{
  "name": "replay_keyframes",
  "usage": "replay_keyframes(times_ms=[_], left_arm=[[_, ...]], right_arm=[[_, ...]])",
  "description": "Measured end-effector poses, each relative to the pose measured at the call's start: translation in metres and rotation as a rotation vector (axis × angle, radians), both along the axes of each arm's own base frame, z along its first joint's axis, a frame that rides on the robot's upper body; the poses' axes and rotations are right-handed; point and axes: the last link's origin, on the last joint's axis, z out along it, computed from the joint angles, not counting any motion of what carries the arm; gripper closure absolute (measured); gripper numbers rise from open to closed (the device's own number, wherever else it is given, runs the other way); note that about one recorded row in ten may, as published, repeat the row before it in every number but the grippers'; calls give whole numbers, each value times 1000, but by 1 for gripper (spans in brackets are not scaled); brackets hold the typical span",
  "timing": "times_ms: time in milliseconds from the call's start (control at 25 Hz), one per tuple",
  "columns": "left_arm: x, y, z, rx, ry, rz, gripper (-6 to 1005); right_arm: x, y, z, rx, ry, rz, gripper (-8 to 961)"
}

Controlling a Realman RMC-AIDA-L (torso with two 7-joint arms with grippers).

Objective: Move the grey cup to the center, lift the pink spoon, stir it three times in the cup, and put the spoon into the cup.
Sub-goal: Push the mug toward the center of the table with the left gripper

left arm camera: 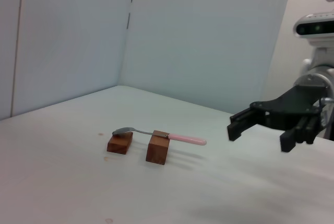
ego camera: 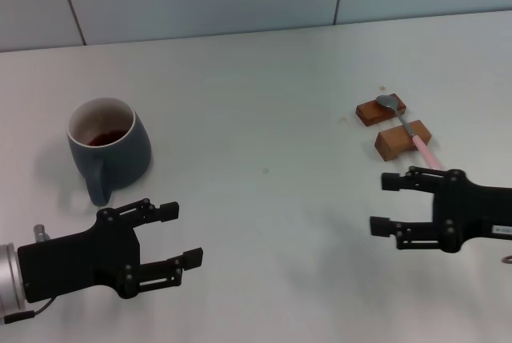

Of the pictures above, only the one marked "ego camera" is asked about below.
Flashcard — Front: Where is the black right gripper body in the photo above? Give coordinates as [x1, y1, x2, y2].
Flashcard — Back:
[430, 177, 512, 254]

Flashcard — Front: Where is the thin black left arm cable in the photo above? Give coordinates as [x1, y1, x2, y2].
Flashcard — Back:
[2, 297, 55, 325]

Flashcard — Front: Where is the pink handled metal spoon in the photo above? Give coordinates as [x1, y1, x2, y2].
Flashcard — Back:
[375, 94, 446, 170]

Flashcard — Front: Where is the flat brown wooden block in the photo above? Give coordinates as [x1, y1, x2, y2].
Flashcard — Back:
[355, 92, 409, 126]

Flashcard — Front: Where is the thick light brown wooden block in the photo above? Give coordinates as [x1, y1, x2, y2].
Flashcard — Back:
[374, 118, 433, 164]

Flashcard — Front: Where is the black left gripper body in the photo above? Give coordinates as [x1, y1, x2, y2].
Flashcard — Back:
[16, 207, 143, 304]

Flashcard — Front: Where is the grey mug with dark liquid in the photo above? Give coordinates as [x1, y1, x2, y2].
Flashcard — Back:
[66, 97, 154, 206]

